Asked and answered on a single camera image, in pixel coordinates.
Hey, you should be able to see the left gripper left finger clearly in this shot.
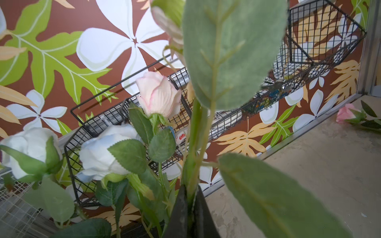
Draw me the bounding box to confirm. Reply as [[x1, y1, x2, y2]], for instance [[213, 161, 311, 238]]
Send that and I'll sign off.
[[162, 185, 188, 238]]

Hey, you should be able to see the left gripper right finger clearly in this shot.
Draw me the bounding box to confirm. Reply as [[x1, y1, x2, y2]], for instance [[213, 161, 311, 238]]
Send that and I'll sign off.
[[191, 186, 220, 238]]

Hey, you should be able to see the pale pink rose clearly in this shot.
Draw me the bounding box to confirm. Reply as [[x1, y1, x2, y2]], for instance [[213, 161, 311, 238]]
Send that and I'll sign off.
[[136, 71, 182, 119]]

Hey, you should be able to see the cream rose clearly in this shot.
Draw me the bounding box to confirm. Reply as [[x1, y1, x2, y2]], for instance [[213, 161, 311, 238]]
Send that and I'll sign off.
[[151, 1, 351, 238]]

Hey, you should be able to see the bluish white rose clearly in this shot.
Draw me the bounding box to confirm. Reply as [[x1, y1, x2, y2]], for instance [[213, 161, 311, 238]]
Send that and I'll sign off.
[[76, 124, 143, 182]]

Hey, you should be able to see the white wire basket left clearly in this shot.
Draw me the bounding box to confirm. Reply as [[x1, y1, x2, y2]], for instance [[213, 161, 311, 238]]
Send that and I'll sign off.
[[1, 169, 57, 238]]

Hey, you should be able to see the black wire basket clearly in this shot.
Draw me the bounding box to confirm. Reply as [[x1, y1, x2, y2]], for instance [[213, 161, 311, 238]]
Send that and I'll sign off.
[[63, 0, 367, 208]]

